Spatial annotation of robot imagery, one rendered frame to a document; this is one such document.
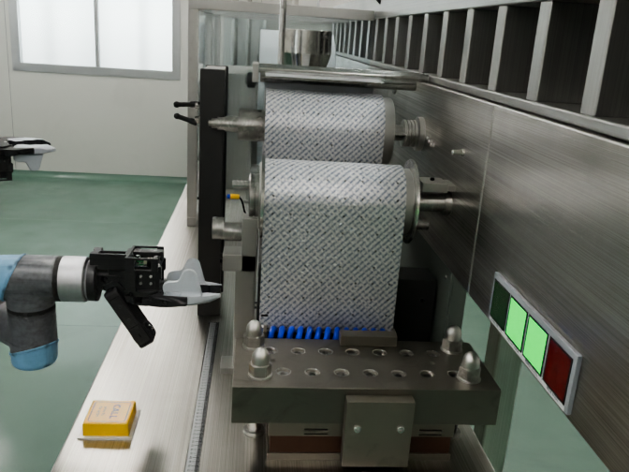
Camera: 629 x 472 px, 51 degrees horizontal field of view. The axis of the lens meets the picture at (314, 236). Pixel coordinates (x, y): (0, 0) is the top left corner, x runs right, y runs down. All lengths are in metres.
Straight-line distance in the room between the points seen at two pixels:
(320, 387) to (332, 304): 0.20
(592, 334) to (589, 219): 0.12
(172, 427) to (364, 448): 0.32
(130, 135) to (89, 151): 0.44
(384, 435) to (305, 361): 0.16
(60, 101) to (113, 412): 5.91
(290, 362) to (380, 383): 0.14
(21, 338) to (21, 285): 0.09
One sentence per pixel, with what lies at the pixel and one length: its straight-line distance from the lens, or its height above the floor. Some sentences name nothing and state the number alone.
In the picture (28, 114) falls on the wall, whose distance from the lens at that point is 7.01.
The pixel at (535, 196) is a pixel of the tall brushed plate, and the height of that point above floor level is 1.35.
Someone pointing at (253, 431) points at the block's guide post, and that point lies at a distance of 1.09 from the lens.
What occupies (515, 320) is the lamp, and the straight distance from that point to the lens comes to 0.88.
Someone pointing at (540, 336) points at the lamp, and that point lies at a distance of 0.81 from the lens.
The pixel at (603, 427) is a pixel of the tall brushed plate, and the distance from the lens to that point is 0.72.
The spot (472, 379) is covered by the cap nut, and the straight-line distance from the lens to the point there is 1.04.
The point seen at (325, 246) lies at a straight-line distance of 1.09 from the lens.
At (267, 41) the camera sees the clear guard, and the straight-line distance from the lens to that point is 2.07.
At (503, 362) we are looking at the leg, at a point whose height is 0.90.
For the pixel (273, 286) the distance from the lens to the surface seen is 1.11.
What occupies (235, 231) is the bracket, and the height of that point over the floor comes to 1.18.
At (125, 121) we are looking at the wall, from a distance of 6.78.
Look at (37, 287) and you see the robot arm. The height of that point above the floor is 1.11.
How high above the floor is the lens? 1.52
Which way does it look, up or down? 17 degrees down
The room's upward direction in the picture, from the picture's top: 4 degrees clockwise
